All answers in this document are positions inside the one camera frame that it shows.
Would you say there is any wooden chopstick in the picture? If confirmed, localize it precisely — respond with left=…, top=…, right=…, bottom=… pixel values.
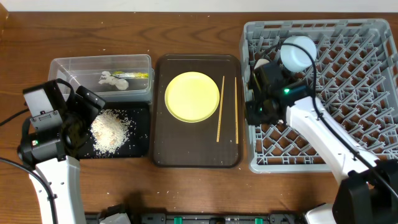
left=234, top=77, right=239, bottom=144
left=216, top=76, right=225, bottom=142

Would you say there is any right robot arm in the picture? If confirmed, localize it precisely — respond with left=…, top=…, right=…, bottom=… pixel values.
left=245, top=59, right=397, bottom=224

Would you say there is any light blue bowl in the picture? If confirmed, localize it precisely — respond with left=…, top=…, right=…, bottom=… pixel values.
left=280, top=36, right=317, bottom=72

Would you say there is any small white green cup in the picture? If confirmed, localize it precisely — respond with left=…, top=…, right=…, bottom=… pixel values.
left=254, top=58, right=269, bottom=70

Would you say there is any dark brown serving tray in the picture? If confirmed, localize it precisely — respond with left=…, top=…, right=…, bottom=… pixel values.
left=150, top=54, right=244, bottom=169

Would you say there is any crumpled white tissue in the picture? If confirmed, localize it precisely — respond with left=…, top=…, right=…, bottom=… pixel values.
left=98, top=71, right=129, bottom=90

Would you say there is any yellow plate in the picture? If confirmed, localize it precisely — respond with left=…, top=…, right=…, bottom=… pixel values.
left=164, top=72, right=220, bottom=123

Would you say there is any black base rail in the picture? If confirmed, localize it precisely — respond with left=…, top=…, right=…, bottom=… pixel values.
left=85, top=204, right=306, bottom=224

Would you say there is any cooked rice pile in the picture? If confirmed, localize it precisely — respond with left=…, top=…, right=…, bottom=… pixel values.
left=90, top=110, right=133, bottom=156

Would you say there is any grey dishwasher rack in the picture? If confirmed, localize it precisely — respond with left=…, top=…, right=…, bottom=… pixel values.
left=239, top=19, right=397, bottom=174

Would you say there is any green yellow wrapper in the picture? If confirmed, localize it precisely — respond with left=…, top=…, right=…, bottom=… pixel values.
left=111, top=71, right=149, bottom=79

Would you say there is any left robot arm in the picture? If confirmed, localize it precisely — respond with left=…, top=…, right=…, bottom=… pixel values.
left=18, top=80, right=105, bottom=223

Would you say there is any clear plastic waste bin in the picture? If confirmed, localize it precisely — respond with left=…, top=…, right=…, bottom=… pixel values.
left=48, top=54, right=155, bottom=103

